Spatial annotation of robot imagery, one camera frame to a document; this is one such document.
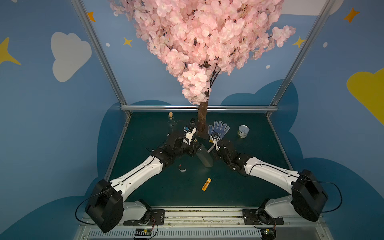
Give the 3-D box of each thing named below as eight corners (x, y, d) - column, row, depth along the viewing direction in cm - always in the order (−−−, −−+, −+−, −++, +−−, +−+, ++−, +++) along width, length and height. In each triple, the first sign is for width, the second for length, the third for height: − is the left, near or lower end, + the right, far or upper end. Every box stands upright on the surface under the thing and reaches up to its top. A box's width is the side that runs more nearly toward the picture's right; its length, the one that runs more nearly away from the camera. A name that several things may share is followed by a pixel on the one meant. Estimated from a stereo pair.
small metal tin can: (238, 138, 108) (240, 133, 104) (236, 129, 114) (238, 124, 110) (249, 138, 108) (251, 134, 104) (246, 129, 114) (248, 124, 110)
